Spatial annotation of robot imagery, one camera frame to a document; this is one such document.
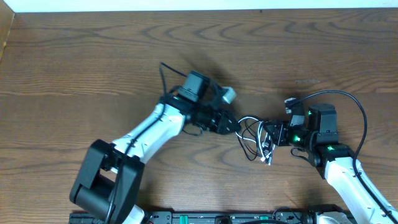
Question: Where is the white usb cable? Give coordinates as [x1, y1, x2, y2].
[234, 116, 276, 162]

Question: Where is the brown cardboard panel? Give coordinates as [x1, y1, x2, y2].
[0, 0, 15, 58]

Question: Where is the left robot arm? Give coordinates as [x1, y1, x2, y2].
[69, 71, 241, 223]

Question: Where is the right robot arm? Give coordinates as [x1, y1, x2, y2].
[274, 103, 397, 223]

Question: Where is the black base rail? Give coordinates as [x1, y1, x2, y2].
[68, 203, 358, 224]

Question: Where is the black usb cable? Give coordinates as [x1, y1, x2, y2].
[236, 117, 277, 166]

